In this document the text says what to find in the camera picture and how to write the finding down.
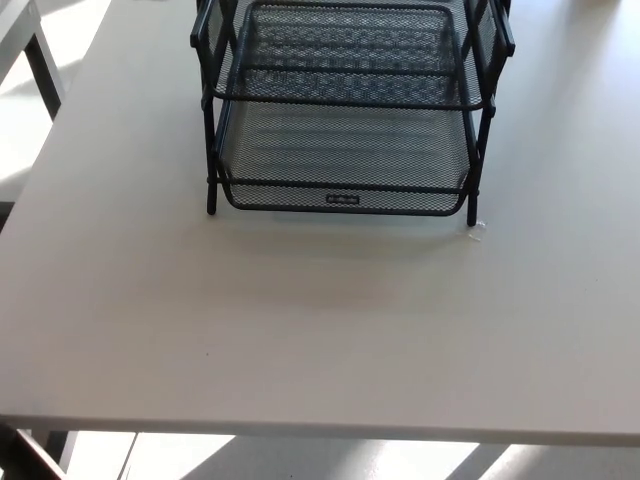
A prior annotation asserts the wide black mesh tray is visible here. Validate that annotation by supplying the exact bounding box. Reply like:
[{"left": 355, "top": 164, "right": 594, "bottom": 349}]
[{"left": 199, "top": 0, "right": 494, "bottom": 114}]

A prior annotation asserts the black mesh tray with label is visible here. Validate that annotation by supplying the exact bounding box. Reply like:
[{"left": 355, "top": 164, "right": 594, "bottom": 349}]
[{"left": 212, "top": 97, "right": 476, "bottom": 217}]

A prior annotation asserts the small black mesh tray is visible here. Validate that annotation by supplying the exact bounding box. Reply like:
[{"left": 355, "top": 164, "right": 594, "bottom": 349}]
[{"left": 232, "top": 0, "right": 464, "bottom": 79}]

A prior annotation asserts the white side table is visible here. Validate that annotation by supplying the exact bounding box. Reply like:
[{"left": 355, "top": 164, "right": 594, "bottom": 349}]
[{"left": 0, "top": 0, "right": 69, "bottom": 121}]

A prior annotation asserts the grey table leg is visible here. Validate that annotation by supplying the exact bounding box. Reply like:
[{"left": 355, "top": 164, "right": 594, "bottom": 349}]
[{"left": 44, "top": 429, "right": 80, "bottom": 474}]

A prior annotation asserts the black wire organizer frame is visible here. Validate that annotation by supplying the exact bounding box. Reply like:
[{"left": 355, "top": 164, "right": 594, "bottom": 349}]
[{"left": 188, "top": 0, "right": 516, "bottom": 227}]

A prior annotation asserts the thin floor cable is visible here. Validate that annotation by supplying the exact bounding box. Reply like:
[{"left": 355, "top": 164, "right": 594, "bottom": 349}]
[{"left": 118, "top": 433, "right": 139, "bottom": 480}]

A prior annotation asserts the dark brown chair frame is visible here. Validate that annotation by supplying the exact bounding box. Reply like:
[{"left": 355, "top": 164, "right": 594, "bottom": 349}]
[{"left": 0, "top": 422, "right": 69, "bottom": 480}]

